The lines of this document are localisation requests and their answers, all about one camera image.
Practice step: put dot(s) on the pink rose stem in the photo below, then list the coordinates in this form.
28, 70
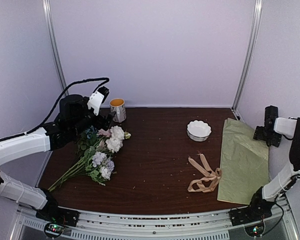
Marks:
100, 145

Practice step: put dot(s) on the blue hydrangea stem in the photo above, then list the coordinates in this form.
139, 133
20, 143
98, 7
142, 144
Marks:
87, 138

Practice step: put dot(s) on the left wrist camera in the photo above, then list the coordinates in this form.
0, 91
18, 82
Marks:
96, 99

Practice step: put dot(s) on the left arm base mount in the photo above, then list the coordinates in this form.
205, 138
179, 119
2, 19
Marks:
57, 221

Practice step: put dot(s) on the right aluminium frame post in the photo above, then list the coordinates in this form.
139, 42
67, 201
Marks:
253, 36

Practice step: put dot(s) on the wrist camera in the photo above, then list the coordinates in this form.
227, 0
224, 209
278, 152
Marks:
96, 99
270, 115

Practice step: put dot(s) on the aluminium frame post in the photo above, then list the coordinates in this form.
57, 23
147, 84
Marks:
47, 11
253, 36

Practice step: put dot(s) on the beige ribbon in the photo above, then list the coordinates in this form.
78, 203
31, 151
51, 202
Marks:
210, 180

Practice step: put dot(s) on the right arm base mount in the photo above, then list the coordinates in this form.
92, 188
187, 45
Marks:
254, 223

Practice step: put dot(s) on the front aluminium rail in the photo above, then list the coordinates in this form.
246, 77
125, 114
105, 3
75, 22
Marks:
213, 225

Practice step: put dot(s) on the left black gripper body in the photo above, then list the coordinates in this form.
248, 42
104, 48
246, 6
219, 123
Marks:
99, 124

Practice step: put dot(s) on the white scalloped bowl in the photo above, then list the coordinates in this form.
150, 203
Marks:
198, 130

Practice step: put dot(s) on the left aluminium frame post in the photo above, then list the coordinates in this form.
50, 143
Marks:
47, 11

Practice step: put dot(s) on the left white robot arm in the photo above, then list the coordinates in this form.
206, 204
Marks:
76, 114

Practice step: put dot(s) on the white rose stem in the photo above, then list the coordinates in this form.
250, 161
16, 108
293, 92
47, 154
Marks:
115, 142

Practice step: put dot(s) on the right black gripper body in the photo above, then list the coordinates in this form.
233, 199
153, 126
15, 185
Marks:
268, 136

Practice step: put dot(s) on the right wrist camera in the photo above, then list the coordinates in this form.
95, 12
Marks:
270, 115

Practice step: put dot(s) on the green and peach wrapping paper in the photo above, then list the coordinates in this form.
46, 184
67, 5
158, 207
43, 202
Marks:
244, 163

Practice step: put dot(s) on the patterned mug yellow inside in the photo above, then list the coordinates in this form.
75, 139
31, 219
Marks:
117, 105

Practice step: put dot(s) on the lavender hydrangea stem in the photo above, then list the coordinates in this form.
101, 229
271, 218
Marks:
94, 163

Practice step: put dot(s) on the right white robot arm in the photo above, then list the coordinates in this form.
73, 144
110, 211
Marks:
266, 196

